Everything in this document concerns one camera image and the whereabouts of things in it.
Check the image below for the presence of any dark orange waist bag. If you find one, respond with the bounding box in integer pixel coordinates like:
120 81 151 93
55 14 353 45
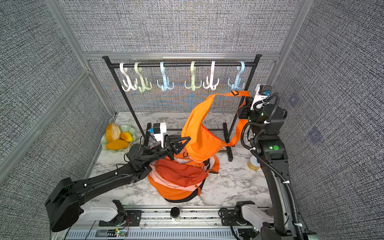
155 159 209 188

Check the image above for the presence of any round bread bun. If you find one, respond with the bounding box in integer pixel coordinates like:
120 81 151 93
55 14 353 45
105 123 122 143

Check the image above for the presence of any orange bag bottom pile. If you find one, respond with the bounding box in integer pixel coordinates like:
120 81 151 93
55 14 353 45
146 152 221 204

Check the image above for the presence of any blue hook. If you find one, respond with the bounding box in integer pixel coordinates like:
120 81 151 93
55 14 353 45
157 62 174 92
228 61 245 91

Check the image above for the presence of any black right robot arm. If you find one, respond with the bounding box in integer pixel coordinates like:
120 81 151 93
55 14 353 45
237 93 319 240

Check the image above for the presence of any green hook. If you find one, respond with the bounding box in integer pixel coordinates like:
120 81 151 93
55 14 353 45
184 61 202 92
134 62 153 93

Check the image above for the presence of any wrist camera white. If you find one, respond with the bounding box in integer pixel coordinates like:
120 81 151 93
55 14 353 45
251 84 272 110
150 123 167 148

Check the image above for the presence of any black metal clothes rack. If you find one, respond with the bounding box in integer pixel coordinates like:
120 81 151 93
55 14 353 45
102 54 263 145

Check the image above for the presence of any white hook far left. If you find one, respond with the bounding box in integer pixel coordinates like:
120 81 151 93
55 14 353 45
119 63 138 92

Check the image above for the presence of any black round knob on rail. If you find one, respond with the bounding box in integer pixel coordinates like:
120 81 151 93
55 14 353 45
170 207 181 222

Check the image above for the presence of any yellow tin can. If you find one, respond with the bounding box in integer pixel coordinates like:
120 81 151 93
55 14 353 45
248 156 261 172

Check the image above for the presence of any pink waist bag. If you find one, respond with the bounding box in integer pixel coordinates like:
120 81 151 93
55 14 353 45
148 155 221 194

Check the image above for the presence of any white hook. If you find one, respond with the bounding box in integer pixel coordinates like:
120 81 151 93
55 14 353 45
203 61 220 91
119 63 138 92

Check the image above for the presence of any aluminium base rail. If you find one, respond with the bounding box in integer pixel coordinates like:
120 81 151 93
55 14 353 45
51 205 274 240

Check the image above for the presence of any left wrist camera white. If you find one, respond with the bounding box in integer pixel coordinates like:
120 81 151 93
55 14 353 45
150 123 167 148

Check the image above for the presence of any bright orange waist bag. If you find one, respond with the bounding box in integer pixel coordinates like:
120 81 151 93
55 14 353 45
182 94 248 163

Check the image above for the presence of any yellow mango piece small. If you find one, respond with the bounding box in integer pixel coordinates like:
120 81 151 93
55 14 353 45
121 132 134 143

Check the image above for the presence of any blue hook middle left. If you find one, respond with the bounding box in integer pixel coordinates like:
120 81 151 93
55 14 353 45
157 62 174 92

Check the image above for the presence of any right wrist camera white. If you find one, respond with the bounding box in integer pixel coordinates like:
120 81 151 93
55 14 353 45
251 84 272 110

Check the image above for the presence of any green glass fruit plate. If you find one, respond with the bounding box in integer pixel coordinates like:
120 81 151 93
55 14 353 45
101 123 137 153

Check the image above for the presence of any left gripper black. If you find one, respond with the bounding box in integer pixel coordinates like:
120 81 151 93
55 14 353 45
144 136 189 167

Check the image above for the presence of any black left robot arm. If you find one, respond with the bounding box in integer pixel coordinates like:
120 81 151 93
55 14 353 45
45 136 191 233

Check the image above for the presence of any blue hook far right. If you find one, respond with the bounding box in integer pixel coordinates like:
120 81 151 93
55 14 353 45
228 61 245 91

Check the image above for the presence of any green hook middle right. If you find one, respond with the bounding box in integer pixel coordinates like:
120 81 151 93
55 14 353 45
184 61 202 92

